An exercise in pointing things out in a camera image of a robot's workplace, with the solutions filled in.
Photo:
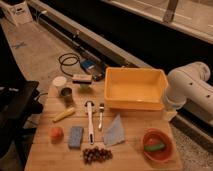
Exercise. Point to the blue grey towel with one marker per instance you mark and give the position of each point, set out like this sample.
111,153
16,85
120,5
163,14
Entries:
114,133

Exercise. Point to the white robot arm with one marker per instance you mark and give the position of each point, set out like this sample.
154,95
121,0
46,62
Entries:
188,87

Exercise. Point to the yellow plastic tray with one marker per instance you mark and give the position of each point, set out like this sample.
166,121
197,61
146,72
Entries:
135,88

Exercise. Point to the wooden scrub brush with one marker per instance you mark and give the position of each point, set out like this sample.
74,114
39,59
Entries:
82,79

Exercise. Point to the metal cup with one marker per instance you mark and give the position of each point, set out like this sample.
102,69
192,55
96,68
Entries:
66,94

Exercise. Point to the blue sponge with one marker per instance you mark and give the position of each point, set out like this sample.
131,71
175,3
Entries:
75,137

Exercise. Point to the orange fruit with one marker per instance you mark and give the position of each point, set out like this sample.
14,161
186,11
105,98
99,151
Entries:
56,134

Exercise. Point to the bunch of dark grapes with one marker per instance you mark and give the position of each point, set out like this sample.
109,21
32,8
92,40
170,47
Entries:
96,154

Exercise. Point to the green cucumber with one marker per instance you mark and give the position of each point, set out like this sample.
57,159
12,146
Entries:
156,147

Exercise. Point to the red bowl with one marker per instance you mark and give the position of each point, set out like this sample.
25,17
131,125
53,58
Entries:
155,136

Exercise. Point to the black chair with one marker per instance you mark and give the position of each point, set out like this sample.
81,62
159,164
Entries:
14,116

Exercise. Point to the white cardboard box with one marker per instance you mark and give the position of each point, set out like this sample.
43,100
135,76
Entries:
17,14

